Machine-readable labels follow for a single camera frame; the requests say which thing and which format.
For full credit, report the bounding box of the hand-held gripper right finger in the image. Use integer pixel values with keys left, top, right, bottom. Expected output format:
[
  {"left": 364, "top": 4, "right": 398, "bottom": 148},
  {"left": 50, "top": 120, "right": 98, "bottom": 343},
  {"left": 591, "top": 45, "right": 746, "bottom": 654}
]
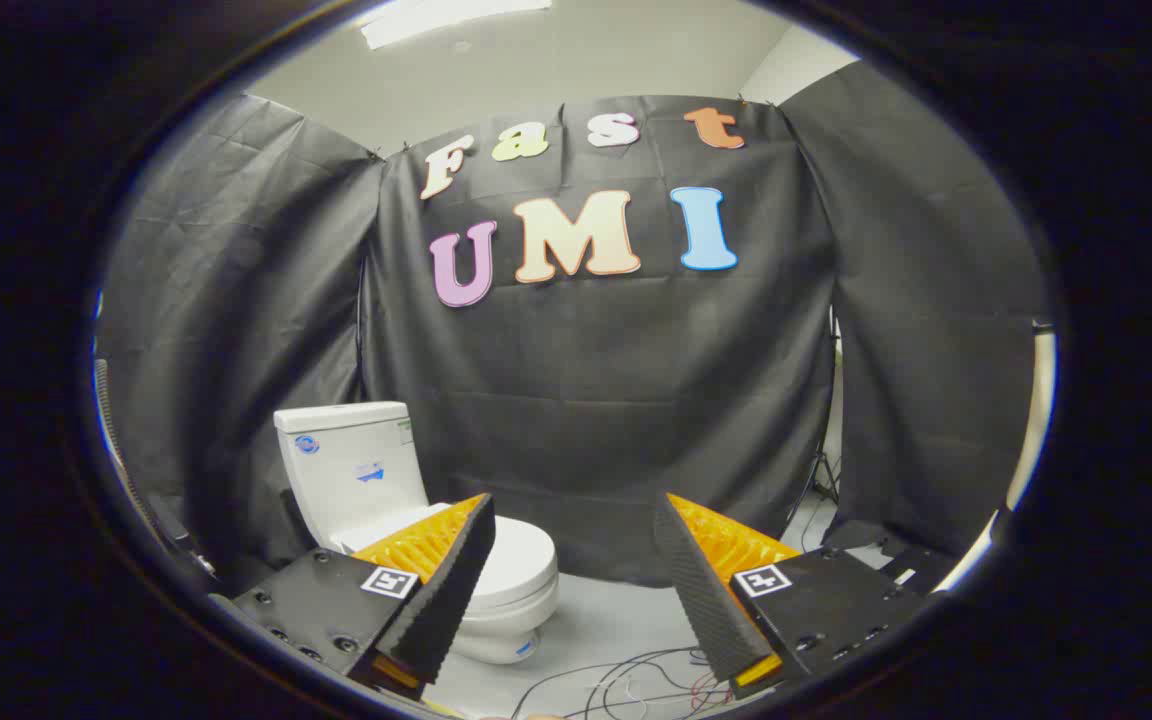
[{"left": 654, "top": 492, "right": 927, "bottom": 701}]

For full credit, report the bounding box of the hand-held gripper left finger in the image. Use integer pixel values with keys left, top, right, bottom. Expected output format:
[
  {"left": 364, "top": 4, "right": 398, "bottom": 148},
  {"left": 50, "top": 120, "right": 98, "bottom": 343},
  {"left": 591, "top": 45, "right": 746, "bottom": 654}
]
[{"left": 233, "top": 493, "right": 497, "bottom": 701}]

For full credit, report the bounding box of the white toilet lid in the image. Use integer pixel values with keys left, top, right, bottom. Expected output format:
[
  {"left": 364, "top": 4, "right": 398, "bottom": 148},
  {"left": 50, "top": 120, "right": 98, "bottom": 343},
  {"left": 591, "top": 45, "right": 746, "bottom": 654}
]
[{"left": 336, "top": 503, "right": 559, "bottom": 613}]

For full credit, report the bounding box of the white ceramic toilet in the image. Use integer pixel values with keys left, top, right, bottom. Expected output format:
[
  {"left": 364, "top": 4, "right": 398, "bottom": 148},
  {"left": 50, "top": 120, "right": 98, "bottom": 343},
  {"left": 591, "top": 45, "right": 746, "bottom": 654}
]
[{"left": 274, "top": 402, "right": 561, "bottom": 667}]

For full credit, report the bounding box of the black tripod stand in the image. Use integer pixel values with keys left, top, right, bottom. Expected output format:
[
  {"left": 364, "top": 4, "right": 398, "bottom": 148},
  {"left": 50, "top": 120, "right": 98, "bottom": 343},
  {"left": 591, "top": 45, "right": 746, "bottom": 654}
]
[{"left": 786, "top": 310, "right": 845, "bottom": 531}]

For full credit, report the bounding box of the black backdrop cloth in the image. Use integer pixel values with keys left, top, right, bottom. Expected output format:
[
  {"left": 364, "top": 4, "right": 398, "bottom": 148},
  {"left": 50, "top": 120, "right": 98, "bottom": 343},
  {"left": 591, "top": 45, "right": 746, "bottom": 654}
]
[{"left": 96, "top": 60, "right": 1052, "bottom": 591}]

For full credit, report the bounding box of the ceiling light panel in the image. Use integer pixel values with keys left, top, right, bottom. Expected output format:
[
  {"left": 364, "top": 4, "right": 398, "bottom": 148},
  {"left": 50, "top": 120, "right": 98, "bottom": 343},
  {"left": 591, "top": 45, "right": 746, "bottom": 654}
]
[{"left": 360, "top": 0, "right": 553, "bottom": 50}]

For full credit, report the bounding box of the tangle of floor cables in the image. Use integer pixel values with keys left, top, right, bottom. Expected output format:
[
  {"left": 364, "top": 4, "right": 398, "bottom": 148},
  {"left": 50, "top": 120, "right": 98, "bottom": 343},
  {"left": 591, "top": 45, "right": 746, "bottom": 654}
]
[{"left": 511, "top": 645, "right": 742, "bottom": 720}]

